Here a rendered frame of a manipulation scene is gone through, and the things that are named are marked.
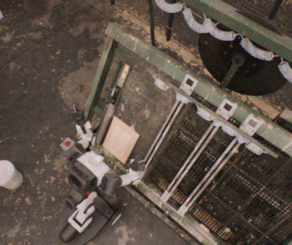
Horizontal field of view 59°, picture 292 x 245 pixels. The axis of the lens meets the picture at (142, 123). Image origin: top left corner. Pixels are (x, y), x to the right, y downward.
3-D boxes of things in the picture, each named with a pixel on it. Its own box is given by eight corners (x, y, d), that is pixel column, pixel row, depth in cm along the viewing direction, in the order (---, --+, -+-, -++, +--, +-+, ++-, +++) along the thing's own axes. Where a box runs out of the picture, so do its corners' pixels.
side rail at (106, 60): (85, 125, 290) (78, 128, 282) (116, 32, 230) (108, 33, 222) (89, 128, 289) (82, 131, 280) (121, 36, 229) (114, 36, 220)
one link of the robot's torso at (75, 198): (73, 212, 235) (75, 202, 223) (63, 202, 238) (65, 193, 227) (95, 193, 254) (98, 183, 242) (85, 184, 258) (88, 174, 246)
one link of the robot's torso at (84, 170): (85, 209, 222) (92, 187, 198) (59, 184, 231) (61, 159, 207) (108, 188, 242) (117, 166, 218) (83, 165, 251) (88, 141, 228)
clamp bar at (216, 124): (161, 193, 255) (149, 207, 236) (228, 95, 190) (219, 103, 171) (170, 200, 252) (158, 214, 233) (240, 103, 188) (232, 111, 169)
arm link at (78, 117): (71, 106, 219) (75, 115, 228) (67, 114, 213) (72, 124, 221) (85, 106, 217) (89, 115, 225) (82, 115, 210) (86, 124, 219)
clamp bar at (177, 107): (136, 172, 264) (122, 184, 245) (192, 71, 199) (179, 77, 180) (144, 178, 261) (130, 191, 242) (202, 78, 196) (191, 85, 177)
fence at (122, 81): (98, 140, 279) (95, 141, 276) (128, 62, 227) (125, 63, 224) (101, 143, 278) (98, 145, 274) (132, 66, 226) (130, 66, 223)
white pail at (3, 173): (-4, 180, 343) (-23, 169, 302) (15, 164, 354) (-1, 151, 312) (10, 196, 334) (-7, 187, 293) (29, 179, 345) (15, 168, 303)
